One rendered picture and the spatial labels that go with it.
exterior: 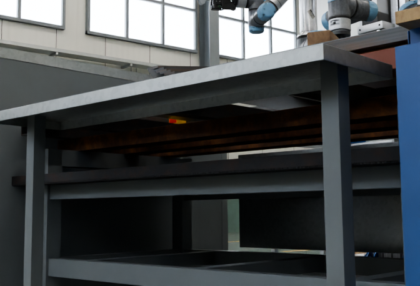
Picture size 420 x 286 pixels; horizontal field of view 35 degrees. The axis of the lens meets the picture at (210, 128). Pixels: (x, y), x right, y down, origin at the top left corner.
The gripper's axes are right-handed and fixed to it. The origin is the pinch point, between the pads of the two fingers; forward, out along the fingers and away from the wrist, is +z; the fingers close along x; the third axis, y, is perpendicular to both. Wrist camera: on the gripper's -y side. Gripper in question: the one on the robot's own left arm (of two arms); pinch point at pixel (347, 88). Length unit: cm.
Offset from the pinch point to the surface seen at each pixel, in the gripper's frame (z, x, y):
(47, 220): 43, 61, 85
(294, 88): 12, 68, -27
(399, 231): 48, -16, -8
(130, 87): 11, 94, 2
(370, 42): 3, 62, -44
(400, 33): 2, 62, -51
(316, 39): -2, 56, -26
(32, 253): 53, 83, 60
